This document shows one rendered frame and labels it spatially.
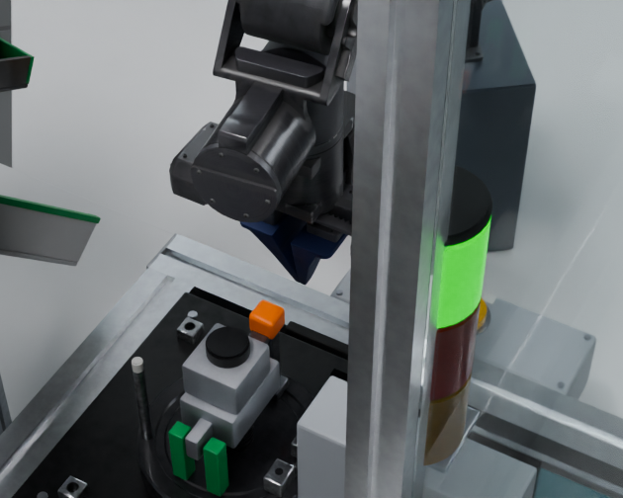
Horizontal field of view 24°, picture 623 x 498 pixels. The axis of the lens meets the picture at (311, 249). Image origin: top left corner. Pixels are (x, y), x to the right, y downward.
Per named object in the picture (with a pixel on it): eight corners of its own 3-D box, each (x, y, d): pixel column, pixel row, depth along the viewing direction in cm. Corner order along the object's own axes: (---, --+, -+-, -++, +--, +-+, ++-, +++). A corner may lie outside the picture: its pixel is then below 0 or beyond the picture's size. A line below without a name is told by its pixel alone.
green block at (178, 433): (181, 462, 103) (177, 419, 99) (196, 469, 102) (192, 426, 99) (172, 474, 102) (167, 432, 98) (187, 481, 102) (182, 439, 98)
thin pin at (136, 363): (145, 430, 105) (134, 354, 99) (154, 434, 105) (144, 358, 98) (139, 437, 104) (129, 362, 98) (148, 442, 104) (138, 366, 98)
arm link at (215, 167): (252, -54, 89) (165, 59, 81) (376, -25, 86) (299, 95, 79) (258, 88, 97) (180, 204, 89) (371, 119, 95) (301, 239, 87)
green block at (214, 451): (215, 478, 102) (212, 435, 98) (229, 485, 101) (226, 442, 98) (206, 490, 101) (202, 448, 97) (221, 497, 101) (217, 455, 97)
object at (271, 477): (277, 469, 102) (277, 456, 101) (295, 478, 102) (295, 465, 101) (262, 490, 101) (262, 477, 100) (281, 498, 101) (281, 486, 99)
